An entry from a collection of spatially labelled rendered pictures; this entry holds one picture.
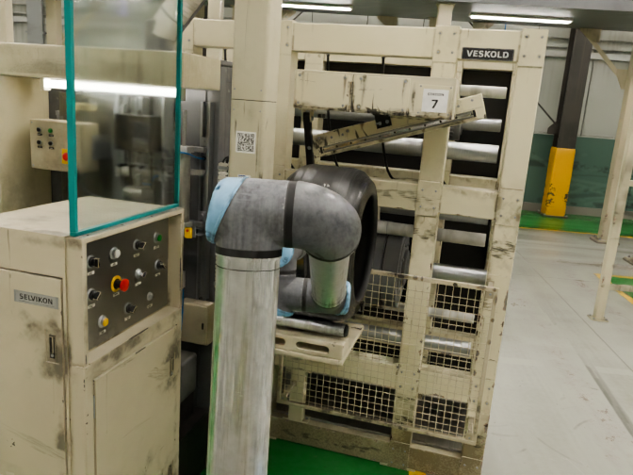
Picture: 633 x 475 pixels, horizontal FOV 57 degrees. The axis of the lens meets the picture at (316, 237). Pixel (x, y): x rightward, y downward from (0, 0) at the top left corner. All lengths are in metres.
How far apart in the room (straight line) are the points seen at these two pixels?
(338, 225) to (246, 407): 0.35
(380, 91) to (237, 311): 1.39
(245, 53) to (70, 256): 0.90
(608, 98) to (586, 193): 1.71
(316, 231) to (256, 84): 1.17
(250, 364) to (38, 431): 1.08
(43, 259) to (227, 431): 0.88
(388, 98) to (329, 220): 1.29
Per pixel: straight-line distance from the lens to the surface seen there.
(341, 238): 1.00
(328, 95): 2.26
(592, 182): 11.73
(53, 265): 1.75
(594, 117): 11.71
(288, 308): 1.53
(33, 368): 1.90
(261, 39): 2.08
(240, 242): 0.97
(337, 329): 2.03
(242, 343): 1.01
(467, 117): 2.31
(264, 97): 2.07
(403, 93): 2.20
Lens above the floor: 1.66
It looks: 13 degrees down
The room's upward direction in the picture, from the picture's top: 4 degrees clockwise
